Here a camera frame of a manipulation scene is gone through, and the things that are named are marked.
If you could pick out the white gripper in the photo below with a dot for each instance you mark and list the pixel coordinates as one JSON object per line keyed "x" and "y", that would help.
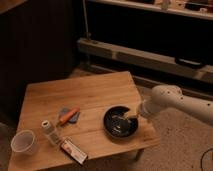
{"x": 143, "y": 110}

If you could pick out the white ceramic cup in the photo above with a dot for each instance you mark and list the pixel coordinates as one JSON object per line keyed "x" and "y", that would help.
{"x": 24, "y": 142}

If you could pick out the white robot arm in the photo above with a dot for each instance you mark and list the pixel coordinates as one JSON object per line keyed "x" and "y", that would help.
{"x": 171, "y": 96}

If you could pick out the black round bowl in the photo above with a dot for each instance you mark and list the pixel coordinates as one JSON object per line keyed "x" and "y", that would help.
{"x": 117, "y": 125}

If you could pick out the wooden table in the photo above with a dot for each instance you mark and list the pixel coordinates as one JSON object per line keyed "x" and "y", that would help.
{"x": 93, "y": 95}

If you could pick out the blue cloth pad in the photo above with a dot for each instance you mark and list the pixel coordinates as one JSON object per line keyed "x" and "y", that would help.
{"x": 73, "y": 119}

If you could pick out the red and white box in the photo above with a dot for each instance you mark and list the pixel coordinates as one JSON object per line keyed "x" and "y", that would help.
{"x": 73, "y": 151}

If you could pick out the small clear bottle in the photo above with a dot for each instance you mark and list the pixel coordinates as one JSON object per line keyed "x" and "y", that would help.
{"x": 50, "y": 132}

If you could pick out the grey metal shelf beam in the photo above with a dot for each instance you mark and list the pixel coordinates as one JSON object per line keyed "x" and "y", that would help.
{"x": 143, "y": 59}

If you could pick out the metal vertical pole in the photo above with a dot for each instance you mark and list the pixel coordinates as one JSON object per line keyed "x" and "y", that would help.
{"x": 87, "y": 32}

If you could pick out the upper shelf with items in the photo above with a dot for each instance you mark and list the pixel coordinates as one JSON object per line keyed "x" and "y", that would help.
{"x": 164, "y": 7}

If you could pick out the orange handled tool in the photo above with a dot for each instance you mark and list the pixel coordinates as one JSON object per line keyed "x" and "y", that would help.
{"x": 63, "y": 119}

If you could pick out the black handle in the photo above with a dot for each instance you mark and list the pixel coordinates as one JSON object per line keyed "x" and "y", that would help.
{"x": 189, "y": 64}

